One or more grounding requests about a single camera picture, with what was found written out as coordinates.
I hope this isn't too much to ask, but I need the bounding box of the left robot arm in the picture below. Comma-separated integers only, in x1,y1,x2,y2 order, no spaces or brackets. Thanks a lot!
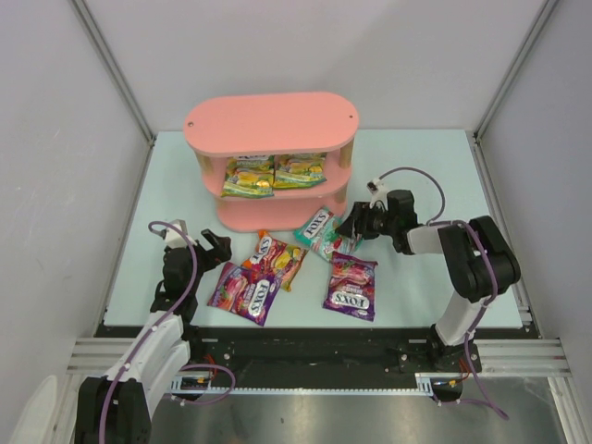
74,219,232,443

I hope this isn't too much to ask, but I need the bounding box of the yellow-green Fox's candy bag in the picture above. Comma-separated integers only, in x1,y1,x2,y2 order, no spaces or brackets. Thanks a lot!
274,153,327,190

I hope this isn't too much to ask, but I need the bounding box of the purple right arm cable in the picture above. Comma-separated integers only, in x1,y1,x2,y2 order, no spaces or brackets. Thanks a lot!
378,166,500,306

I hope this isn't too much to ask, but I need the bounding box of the teal Fox's candy bag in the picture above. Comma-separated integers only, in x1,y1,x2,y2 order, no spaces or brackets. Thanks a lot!
293,206,361,262

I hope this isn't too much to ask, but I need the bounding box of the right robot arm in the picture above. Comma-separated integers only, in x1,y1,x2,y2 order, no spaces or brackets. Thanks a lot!
337,190,521,371

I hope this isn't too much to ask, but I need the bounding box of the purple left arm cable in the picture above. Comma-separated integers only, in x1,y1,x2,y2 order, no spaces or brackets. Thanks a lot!
99,221,200,444

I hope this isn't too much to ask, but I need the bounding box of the green Fox's candy bag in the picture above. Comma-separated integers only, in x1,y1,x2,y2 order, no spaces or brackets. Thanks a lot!
221,155,275,199

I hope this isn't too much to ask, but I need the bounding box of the orange Fox's candy bag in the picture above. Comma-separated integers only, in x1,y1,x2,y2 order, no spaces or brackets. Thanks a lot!
241,230,308,291

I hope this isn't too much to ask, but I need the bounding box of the pink three-tier wooden shelf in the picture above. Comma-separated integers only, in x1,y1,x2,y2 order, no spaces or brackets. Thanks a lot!
183,92,359,232

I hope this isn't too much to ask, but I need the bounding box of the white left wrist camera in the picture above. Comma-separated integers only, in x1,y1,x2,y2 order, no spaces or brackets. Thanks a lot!
161,219,191,249

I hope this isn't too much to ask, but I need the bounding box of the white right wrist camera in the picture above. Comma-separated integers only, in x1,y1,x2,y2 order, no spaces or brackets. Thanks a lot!
366,178,388,208

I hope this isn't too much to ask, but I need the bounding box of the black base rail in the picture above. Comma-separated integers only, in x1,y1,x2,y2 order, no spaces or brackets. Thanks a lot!
168,327,482,395

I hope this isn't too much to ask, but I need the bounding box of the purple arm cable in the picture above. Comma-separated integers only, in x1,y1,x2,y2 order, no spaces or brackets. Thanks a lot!
99,221,200,444
378,166,500,306

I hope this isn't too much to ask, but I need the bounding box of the purple fox's bag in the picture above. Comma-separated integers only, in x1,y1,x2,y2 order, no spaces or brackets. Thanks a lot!
322,253,377,322
207,263,281,327

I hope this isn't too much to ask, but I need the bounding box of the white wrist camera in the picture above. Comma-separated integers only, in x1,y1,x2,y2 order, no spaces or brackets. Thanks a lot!
161,219,191,249
366,178,388,208

